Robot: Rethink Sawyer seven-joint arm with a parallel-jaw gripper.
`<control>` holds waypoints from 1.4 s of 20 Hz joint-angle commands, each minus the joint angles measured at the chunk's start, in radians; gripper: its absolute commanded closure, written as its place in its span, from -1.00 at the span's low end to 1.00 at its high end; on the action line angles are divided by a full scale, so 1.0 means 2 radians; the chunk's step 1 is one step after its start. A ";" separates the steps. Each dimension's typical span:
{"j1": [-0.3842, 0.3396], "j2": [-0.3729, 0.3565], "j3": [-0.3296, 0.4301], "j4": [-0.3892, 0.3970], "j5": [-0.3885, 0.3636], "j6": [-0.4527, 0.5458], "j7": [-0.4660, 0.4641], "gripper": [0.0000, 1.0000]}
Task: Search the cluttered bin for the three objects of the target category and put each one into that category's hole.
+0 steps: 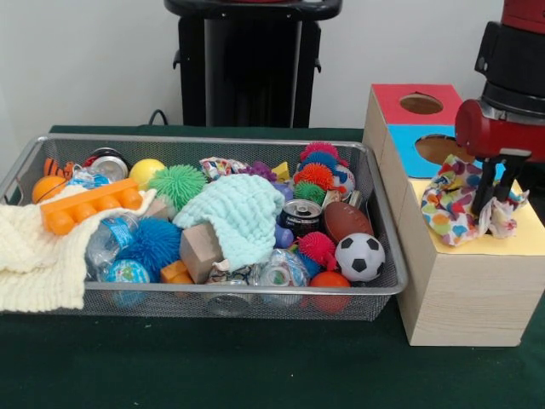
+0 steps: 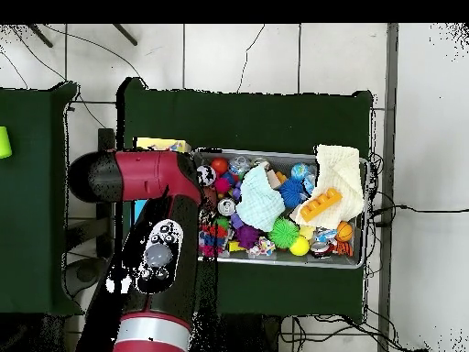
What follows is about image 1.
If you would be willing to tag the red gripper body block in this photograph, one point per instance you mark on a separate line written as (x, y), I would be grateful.
(489, 136)

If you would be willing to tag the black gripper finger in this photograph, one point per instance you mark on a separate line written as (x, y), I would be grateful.
(483, 187)
(506, 179)

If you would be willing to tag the colourful polka-dot cloth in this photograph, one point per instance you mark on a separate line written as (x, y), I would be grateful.
(451, 213)

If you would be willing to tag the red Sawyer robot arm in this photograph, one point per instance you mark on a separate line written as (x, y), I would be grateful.
(515, 64)

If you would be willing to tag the wooden box with three holes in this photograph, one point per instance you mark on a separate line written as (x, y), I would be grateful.
(468, 298)

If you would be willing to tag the shallow mesh bin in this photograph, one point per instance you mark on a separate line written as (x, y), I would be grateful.
(255, 304)

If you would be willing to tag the brown toy football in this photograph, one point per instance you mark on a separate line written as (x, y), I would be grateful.
(347, 221)

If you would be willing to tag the black and white soccer ball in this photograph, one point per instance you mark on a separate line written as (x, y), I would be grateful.
(359, 255)

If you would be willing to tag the mint green cloth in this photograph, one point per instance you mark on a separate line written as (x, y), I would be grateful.
(238, 213)

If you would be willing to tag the green spiky ball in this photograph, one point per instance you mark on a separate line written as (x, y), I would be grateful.
(179, 183)

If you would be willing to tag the dark green tablecloth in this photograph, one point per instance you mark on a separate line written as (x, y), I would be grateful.
(213, 370)

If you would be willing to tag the yellow ball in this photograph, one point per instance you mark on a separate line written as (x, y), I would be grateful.
(145, 172)

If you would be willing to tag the blue spiky ball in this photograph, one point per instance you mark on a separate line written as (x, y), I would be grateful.
(149, 247)

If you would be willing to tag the orange toy brick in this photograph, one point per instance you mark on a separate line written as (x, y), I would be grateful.
(85, 204)

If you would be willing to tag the small orange basketball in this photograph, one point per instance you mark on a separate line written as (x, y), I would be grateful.
(47, 189)

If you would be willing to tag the cream knitted cloth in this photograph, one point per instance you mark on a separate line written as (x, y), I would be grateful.
(34, 255)

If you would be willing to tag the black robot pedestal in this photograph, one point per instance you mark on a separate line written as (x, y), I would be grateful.
(255, 64)

